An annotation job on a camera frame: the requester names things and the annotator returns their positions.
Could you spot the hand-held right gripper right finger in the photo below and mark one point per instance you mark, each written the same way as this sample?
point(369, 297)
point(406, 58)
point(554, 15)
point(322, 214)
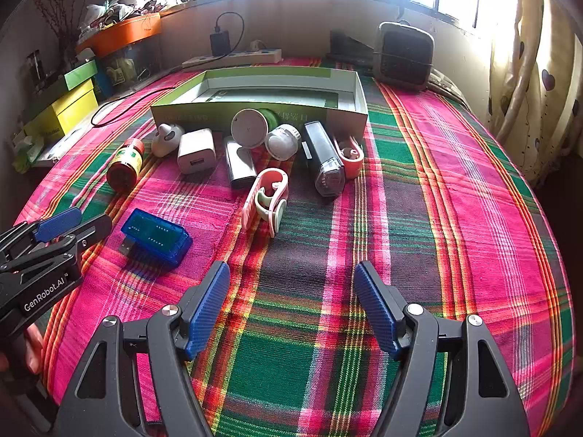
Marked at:
point(378, 309)

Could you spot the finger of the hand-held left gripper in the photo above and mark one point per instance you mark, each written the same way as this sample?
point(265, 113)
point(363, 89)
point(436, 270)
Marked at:
point(93, 232)
point(59, 224)

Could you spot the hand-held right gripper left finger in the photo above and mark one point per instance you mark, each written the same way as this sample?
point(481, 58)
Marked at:
point(209, 309)

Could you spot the blue translucent usb device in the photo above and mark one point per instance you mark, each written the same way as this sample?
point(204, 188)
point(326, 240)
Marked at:
point(157, 236)

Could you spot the brown bottle red cap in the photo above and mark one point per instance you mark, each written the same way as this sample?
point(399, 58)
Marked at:
point(125, 164)

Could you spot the grey and white panda toy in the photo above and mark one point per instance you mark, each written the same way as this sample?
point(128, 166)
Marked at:
point(166, 141)

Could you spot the pink and white clip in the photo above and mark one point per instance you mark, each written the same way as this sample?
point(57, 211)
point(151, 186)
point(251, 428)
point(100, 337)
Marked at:
point(268, 182)

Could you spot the silver power bank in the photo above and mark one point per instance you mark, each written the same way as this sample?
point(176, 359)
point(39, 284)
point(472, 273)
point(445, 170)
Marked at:
point(241, 166)

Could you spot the pink plastic clip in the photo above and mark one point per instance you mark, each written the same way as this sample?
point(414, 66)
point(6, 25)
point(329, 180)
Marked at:
point(353, 160)

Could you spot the white shallow box tray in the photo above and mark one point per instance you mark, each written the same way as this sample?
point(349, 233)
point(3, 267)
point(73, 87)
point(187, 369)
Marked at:
point(200, 116)

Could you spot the black flashlight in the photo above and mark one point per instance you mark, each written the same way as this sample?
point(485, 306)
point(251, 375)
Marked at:
point(319, 150)

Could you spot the green round case white lid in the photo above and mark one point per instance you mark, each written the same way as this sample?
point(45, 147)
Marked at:
point(249, 128)

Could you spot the person's left hand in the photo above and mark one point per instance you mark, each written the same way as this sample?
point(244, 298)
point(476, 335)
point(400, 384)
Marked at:
point(33, 350)

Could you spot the white plastic panel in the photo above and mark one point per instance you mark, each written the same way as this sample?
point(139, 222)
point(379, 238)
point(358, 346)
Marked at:
point(61, 145)

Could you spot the pink green plaid blanket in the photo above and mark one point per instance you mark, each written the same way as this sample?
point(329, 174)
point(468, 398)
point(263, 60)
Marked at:
point(319, 246)

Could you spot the yellow cardboard box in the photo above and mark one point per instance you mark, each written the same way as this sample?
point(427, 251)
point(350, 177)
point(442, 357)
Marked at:
point(63, 111)

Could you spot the blue box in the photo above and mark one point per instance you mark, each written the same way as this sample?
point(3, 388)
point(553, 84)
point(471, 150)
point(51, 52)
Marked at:
point(104, 85)

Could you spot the green cardboard shoe box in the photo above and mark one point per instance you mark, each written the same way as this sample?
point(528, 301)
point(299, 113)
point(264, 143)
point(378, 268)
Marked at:
point(82, 75)

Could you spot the clear plastic storage bin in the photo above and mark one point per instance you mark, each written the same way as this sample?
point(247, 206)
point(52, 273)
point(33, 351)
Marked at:
point(130, 66)

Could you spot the orange storage box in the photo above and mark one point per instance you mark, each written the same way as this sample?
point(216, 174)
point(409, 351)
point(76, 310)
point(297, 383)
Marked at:
point(118, 34)

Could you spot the dried branches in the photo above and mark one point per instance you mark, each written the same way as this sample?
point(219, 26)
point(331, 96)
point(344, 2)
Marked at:
point(61, 22)

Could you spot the pile of plastic bags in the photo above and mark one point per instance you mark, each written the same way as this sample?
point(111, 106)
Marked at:
point(114, 7)

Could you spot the black power adapter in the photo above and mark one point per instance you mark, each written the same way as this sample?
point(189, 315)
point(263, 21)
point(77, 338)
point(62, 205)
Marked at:
point(220, 44)

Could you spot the white power strip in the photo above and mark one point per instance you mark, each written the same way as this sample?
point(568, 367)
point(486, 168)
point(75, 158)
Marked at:
point(246, 57)

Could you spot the grey plug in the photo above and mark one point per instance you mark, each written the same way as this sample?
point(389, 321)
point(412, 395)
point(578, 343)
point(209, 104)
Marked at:
point(256, 45)

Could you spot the cream heart-print curtain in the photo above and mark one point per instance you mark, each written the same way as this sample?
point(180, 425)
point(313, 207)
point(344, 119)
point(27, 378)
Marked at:
point(533, 77)

